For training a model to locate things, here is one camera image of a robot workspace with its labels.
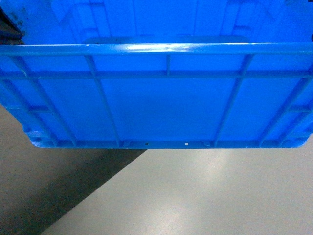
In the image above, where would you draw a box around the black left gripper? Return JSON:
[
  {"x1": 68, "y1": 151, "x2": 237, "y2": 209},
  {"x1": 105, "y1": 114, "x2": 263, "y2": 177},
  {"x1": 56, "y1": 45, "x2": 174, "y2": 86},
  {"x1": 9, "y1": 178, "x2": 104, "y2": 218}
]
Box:
[{"x1": 0, "y1": 8, "x2": 23, "y2": 44}]

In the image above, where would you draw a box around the large blue plastic crate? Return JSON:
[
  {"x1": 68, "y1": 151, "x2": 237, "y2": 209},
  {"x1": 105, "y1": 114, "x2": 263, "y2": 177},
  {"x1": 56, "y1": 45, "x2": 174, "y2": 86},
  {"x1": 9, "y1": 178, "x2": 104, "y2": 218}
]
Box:
[{"x1": 0, "y1": 0, "x2": 313, "y2": 149}]

